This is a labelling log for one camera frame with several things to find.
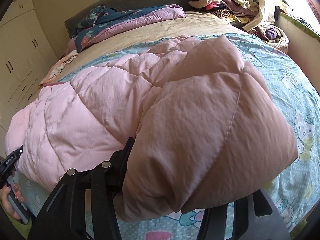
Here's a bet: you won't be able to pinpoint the pink quilted jacket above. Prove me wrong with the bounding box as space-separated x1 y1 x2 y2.
4 35 298 222

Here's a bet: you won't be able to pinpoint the bag of clothes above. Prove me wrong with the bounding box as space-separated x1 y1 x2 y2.
249 24 290 54

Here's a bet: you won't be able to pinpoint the pile of mixed clothes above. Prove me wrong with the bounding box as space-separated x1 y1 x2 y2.
188 0 259 23

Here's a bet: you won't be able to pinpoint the left hand painted nails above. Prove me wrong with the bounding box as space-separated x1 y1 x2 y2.
1 183 24 221

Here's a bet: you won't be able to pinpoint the orange white small cloth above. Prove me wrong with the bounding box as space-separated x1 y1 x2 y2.
38 50 79 88

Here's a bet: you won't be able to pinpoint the cream wardrobe with drawers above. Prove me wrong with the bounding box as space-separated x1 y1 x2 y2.
1 0 57 130

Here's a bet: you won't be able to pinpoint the pink pillow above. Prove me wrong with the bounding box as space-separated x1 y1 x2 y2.
65 38 78 55

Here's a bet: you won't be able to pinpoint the teal floral purple comforter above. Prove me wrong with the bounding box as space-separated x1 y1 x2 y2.
72 4 186 53

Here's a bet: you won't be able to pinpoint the green window sill cover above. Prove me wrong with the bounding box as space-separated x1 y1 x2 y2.
279 12 320 42

